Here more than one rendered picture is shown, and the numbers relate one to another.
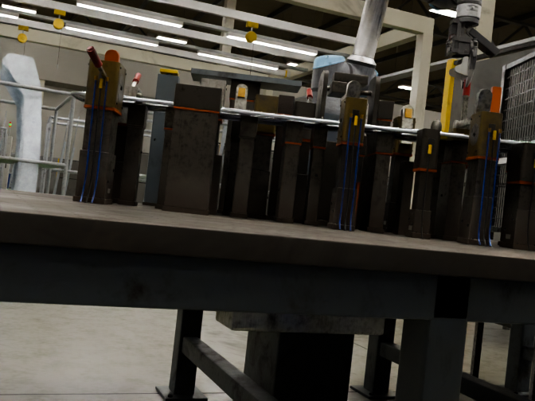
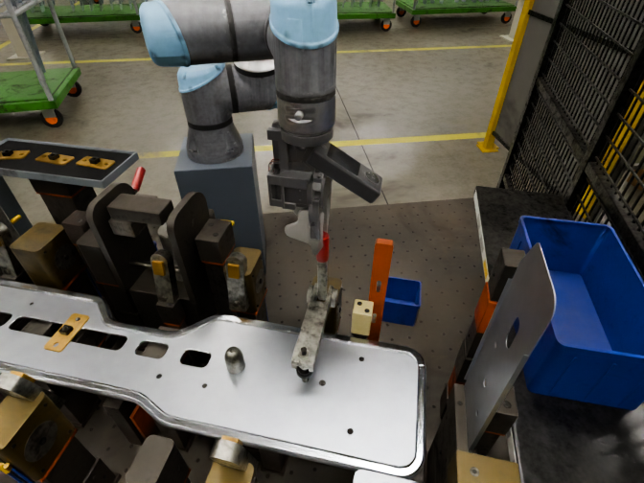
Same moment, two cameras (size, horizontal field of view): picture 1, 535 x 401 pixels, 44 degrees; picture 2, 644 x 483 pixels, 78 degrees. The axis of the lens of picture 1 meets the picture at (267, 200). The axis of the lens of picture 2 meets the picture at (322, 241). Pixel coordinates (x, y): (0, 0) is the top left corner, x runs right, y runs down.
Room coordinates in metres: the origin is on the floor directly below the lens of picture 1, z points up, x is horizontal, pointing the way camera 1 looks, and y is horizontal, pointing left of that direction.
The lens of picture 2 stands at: (1.62, -0.72, 1.62)
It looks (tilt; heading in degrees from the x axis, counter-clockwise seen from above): 41 degrees down; 15
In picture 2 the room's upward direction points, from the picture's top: straight up
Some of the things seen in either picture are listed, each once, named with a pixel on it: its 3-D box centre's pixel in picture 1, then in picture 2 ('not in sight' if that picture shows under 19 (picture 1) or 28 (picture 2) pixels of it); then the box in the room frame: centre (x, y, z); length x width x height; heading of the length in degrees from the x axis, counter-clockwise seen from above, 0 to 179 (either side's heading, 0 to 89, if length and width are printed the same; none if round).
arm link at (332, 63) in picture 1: (329, 73); (207, 89); (2.50, -0.18, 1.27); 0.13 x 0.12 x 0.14; 121
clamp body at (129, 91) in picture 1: (123, 146); not in sight; (2.08, 0.47, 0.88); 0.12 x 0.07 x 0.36; 3
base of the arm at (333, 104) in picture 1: (324, 103); (213, 133); (2.50, -0.17, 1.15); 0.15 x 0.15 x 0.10
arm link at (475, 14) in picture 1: (468, 13); (306, 111); (2.09, -0.57, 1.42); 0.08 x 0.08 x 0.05
